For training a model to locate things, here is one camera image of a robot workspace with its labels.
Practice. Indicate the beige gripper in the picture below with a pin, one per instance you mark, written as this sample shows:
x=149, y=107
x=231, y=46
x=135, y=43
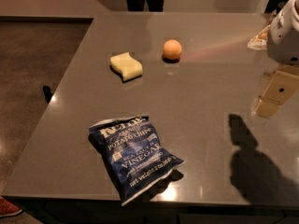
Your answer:
x=284, y=36

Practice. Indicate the blue potato chip bag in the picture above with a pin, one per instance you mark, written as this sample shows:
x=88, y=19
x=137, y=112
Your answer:
x=131, y=149

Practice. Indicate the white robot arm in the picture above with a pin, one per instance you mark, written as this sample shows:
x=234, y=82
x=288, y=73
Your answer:
x=282, y=47

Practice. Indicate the snack package at table edge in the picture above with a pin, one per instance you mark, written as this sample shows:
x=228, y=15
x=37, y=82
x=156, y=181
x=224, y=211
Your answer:
x=259, y=42

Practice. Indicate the orange fruit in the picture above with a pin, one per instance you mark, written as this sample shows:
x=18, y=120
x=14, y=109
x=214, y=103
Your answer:
x=172, y=49

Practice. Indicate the yellow sponge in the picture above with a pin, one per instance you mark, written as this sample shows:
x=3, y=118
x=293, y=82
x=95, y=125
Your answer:
x=126, y=66

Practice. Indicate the small black floor object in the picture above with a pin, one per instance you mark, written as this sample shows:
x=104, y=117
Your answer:
x=48, y=93

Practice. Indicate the red shoe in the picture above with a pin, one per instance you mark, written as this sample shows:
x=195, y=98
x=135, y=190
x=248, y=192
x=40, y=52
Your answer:
x=8, y=209

